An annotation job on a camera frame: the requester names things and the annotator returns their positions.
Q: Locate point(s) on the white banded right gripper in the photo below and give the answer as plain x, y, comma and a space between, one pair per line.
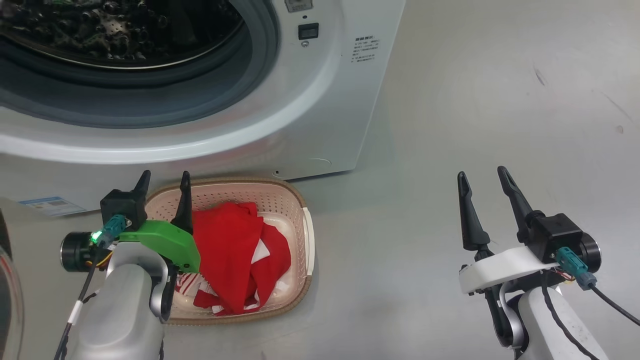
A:
500, 267

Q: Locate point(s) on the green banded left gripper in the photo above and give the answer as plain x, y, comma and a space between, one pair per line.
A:
170, 242

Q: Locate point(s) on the red and white garment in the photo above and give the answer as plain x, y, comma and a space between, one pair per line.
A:
230, 250

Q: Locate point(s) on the dark round glass washer door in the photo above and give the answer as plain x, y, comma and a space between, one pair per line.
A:
10, 300

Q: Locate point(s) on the cream perforated laundry basket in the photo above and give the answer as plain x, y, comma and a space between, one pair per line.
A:
290, 200

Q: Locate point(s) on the white washing machine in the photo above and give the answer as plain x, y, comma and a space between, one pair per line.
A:
310, 100

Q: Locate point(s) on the stainless steel washing machine drum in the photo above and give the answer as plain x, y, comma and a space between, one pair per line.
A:
100, 30

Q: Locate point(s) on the black door latch slot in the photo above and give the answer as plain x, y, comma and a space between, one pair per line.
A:
308, 31

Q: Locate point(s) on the blue white energy label sticker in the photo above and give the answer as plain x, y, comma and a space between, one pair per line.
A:
52, 206

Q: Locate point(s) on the printed text label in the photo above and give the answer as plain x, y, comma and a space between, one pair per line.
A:
366, 50

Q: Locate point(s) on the grey warning label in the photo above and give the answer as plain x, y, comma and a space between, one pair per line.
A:
298, 5

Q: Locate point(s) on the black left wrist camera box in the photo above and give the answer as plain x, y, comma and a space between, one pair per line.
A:
122, 207

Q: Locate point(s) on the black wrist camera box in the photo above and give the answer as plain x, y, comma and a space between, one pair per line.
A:
555, 235
122, 207

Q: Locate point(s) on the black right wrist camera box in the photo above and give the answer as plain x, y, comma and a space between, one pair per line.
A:
555, 235

